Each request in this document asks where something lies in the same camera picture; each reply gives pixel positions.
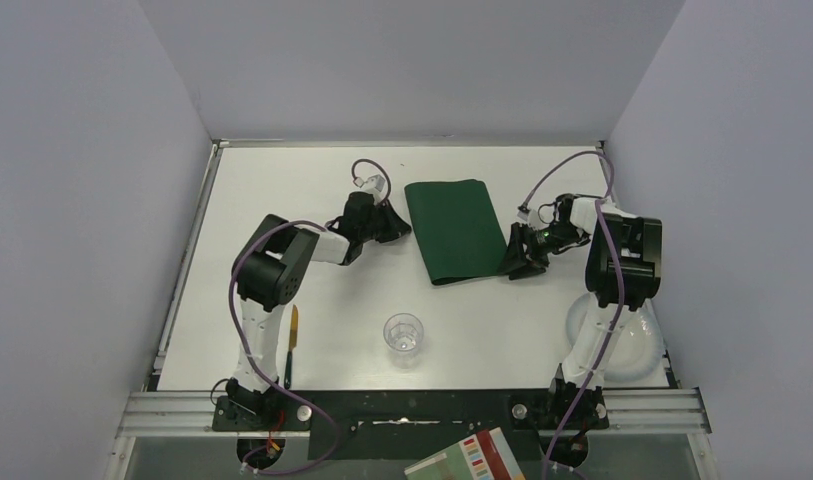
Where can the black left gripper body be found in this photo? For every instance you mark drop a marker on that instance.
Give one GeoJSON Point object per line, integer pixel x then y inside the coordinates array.
{"type": "Point", "coordinates": [382, 218]}

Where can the colourful booklet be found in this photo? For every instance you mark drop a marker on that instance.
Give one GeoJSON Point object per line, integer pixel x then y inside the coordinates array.
{"type": "Point", "coordinates": [485, 455]}

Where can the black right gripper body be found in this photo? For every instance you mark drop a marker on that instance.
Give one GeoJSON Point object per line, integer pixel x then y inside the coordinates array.
{"type": "Point", "coordinates": [526, 246]}

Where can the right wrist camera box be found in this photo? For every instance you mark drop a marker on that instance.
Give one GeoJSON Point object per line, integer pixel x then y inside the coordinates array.
{"type": "Point", "coordinates": [528, 215]}

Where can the green placemat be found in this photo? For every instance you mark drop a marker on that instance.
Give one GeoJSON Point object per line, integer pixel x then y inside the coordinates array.
{"type": "Point", "coordinates": [456, 229]}

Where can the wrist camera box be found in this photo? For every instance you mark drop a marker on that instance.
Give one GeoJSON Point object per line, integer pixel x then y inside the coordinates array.
{"type": "Point", "coordinates": [528, 215]}
{"type": "Point", "coordinates": [376, 184]}

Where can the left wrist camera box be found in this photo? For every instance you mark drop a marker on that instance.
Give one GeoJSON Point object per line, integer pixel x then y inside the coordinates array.
{"type": "Point", "coordinates": [376, 184]}

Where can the aluminium frame rail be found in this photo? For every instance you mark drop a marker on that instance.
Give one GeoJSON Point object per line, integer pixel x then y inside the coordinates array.
{"type": "Point", "coordinates": [196, 413]}

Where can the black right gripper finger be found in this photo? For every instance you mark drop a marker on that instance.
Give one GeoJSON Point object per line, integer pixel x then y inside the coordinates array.
{"type": "Point", "coordinates": [518, 270]}
{"type": "Point", "coordinates": [515, 249]}

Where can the clear plastic cup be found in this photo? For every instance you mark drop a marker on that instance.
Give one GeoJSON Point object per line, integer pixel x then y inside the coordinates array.
{"type": "Point", "coordinates": [403, 333]}

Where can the white plate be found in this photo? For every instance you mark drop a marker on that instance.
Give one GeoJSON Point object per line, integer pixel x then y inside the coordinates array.
{"type": "Point", "coordinates": [628, 352]}

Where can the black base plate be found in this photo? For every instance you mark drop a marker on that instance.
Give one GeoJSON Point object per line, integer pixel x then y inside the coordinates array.
{"type": "Point", "coordinates": [413, 442]}

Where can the gold knife black handle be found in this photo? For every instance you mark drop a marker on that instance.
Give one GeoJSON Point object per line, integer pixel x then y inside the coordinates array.
{"type": "Point", "coordinates": [293, 338]}

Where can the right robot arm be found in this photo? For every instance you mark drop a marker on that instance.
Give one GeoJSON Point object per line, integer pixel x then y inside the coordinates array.
{"type": "Point", "coordinates": [622, 272]}

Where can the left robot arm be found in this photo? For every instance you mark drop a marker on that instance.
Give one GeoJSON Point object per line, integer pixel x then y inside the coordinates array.
{"type": "Point", "coordinates": [267, 274]}

